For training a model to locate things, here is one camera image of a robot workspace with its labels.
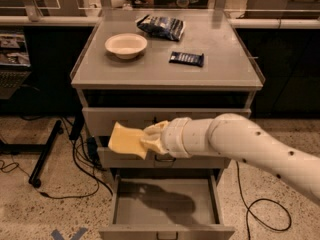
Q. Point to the grey bottom drawer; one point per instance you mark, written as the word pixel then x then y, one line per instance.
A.
pixel 165 209

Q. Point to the grey drawer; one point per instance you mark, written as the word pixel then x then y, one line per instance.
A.
pixel 100 121
pixel 165 209
pixel 110 159

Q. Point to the clear water bottle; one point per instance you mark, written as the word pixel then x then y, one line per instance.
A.
pixel 127 5

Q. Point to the grey drawer cabinet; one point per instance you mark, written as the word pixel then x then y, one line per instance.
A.
pixel 228 79

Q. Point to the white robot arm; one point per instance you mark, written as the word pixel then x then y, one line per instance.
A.
pixel 238 138

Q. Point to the yellow sponge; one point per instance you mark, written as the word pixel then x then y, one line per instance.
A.
pixel 124 140

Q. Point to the grey middle drawer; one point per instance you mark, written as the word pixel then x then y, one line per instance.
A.
pixel 110 159

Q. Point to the black table leg base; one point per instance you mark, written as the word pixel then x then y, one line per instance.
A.
pixel 43 149

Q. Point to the white bowl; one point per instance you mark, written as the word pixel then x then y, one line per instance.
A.
pixel 126 45

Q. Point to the blue chip bag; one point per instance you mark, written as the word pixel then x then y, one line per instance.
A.
pixel 162 27

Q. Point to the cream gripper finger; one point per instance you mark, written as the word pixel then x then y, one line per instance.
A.
pixel 156 129
pixel 154 145

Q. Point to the dark blue snack bar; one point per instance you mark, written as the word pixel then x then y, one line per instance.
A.
pixel 187 59

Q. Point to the grey top drawer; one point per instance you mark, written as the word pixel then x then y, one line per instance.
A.
pixel 100 121

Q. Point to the black power adapter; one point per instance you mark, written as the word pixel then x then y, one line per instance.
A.
pixel 92 148

